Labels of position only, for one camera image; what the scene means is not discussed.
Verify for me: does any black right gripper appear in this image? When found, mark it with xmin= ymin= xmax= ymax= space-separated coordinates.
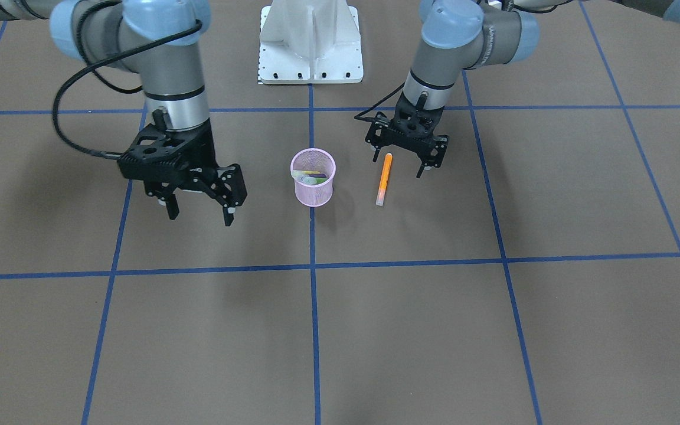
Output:
xmin=117 ymin=119 xmax=248 ymax=227

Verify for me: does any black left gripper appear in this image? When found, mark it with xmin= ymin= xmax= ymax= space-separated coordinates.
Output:
xmin=365 ymin=94 xmax=450 ymax=178

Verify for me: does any green highlighter pen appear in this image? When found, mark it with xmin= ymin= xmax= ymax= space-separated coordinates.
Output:
xmin=291 ymin=170 xmax=328 ymax=185

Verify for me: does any pink mesh pen holder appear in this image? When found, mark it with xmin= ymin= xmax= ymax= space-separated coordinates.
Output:
xmin=290 ymin=148 xmax=336 ymax=207

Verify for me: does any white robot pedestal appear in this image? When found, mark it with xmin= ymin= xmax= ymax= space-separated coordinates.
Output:
xmin=257 ymin=1 xmax=364 ymax=84

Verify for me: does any orange highlighter pen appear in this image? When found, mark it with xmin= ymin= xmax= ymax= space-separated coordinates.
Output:
xmin=375 ymin=153 xmax=393 ymax=207

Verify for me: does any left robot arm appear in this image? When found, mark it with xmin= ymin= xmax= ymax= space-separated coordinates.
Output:
xmin=356 ymin=1 xmax=564 ymax=172

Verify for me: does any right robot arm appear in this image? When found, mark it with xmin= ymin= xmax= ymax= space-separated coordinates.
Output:
xmin=0 ymin=1 xmax=247 ymax=226

